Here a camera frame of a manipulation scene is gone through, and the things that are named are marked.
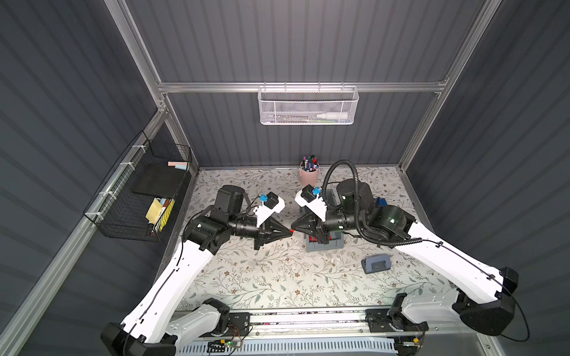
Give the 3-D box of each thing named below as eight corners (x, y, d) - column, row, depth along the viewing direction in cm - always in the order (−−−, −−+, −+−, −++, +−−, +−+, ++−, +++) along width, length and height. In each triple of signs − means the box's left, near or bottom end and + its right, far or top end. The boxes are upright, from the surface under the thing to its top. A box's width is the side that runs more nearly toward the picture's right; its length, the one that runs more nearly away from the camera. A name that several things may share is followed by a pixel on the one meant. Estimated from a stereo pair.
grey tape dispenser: (364, 274, 86) (367, 270, 83) (359, 263, 89) (362, 258, 85) (388, 269, 87) (393, 265, 84) (383, 258, 90) (387, 254, 87)
